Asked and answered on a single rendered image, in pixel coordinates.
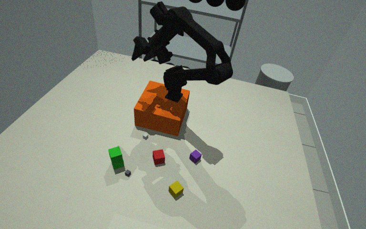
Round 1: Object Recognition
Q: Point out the purple cube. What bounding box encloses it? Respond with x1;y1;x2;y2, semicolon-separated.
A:
189;150;202;163

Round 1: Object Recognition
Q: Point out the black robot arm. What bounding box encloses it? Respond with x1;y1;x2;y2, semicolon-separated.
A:
150;1;233;102

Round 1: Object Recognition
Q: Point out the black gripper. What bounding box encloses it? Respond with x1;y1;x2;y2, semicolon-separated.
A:
131;29;170;61

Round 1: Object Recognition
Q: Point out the green block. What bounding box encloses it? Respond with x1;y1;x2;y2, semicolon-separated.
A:
112;160;124;170
108;146;123;164

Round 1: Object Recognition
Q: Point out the yellow cube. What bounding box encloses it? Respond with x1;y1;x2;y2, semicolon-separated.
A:
168;181;184;198

